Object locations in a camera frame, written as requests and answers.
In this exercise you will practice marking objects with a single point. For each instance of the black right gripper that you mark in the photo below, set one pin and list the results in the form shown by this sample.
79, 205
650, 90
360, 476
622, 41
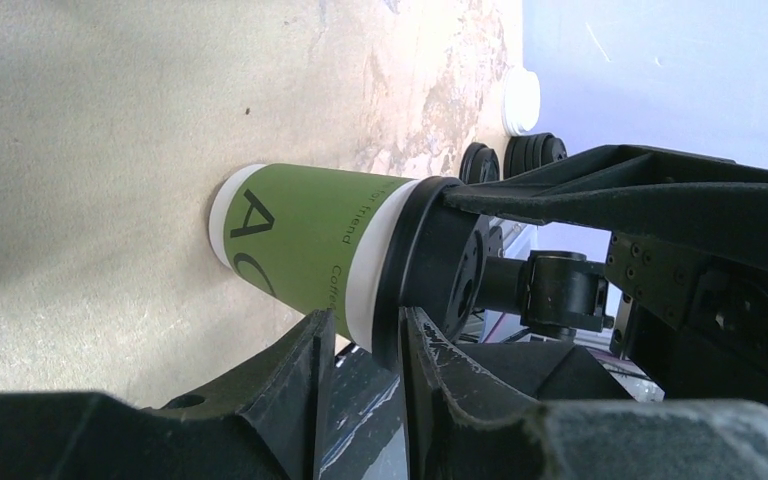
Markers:
697, 325

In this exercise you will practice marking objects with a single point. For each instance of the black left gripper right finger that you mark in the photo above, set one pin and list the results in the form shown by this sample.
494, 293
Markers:
461, 421

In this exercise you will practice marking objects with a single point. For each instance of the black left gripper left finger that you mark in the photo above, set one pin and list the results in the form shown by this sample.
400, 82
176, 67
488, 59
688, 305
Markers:
263, 419

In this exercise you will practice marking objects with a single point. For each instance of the white cup lid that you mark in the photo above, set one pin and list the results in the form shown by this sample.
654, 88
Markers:
521, 102

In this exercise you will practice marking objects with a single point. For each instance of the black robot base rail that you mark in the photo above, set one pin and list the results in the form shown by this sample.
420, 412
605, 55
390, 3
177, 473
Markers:
364, 435

